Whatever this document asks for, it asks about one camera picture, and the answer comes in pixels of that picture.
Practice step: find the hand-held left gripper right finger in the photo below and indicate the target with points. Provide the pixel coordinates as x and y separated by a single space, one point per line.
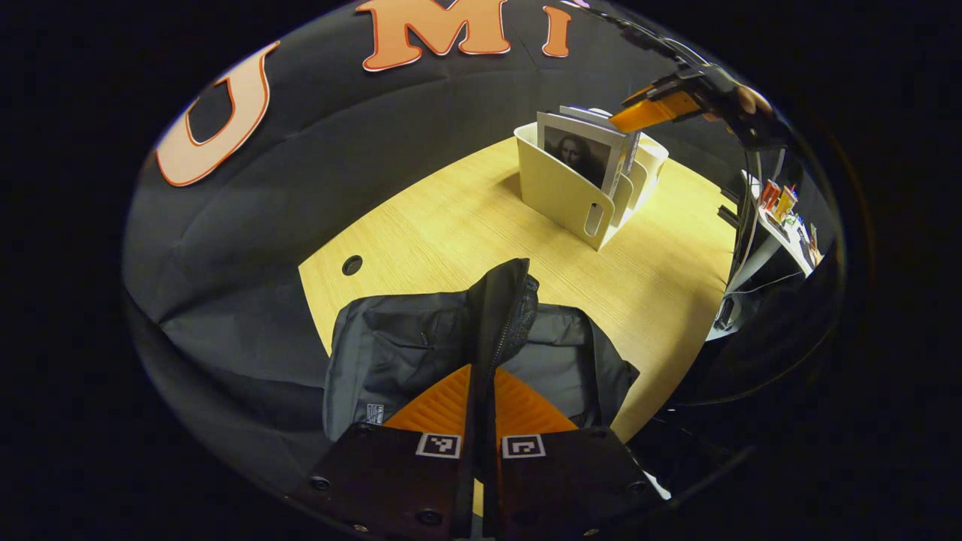
564 481

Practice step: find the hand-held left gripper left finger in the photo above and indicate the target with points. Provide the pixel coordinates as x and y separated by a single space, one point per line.
421 481

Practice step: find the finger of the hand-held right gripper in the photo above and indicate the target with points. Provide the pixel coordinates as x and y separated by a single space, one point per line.
676 84
654 114

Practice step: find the blue and white book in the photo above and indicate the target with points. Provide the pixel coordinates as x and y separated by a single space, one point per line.
590 113

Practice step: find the portrait cover book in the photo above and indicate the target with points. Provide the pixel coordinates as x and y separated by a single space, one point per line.
579 150

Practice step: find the white plastic bookshelf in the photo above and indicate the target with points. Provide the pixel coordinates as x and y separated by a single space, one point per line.
556 195

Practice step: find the black schoolbag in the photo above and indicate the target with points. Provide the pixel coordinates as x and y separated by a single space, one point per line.
391 353

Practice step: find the black table clamp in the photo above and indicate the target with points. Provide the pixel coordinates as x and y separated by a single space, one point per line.
729 194
729 216

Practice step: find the white side cart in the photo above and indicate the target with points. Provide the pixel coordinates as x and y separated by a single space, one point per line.
766 240

